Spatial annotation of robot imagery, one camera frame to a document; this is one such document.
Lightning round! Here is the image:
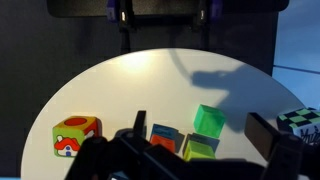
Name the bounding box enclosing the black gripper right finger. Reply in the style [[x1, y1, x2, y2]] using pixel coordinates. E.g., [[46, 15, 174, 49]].
[[244, 112, 320, 180]]

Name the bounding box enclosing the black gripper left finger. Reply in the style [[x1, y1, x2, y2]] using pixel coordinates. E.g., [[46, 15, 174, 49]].
[[64, 110, 188, 180]]

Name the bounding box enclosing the blue block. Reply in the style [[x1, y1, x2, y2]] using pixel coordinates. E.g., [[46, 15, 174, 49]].
[[150, 123, 185, 153]]

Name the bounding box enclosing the orange block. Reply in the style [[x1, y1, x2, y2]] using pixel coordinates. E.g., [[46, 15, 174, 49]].
[[149, 133, 177, 154]]

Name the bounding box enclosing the yellow green block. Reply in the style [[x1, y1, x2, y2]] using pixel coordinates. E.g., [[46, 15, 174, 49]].
[[182, 132, 221, 155]]

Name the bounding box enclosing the colourful soft picture cube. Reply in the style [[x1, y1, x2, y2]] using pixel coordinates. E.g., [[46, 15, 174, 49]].
[[52, 115, 103, 159]]

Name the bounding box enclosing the black base platform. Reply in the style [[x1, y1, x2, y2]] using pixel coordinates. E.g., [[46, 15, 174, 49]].
[[46, 0, 290, 19]]

